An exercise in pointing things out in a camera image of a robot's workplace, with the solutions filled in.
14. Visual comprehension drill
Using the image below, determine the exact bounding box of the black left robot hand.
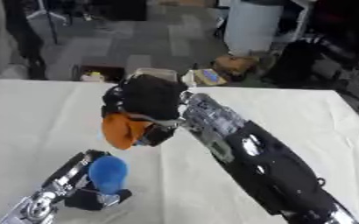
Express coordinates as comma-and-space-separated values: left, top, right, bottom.
41, 149, 134, 212

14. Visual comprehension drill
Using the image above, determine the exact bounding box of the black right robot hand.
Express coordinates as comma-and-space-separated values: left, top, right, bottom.
100, 73, 191, 148

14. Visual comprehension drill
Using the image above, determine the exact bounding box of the clear plastic container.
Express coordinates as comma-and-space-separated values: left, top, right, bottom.
127, 67, 180, 83

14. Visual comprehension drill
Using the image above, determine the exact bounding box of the black box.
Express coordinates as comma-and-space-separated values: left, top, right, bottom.
70, 64, 128, 83

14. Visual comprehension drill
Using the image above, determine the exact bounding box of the yellow and blue packet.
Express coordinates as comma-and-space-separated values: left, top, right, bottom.
190, 68, 229, 88

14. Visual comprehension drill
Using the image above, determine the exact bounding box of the tan bag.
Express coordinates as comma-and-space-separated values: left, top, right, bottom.
210, 54, 263, 79

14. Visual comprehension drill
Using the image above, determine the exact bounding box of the white cylindrical bin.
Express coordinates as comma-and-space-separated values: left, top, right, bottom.
222, 1, 285, 56

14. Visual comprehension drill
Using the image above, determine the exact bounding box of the black office chair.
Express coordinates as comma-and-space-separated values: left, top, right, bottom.
264, 34, 359, 112

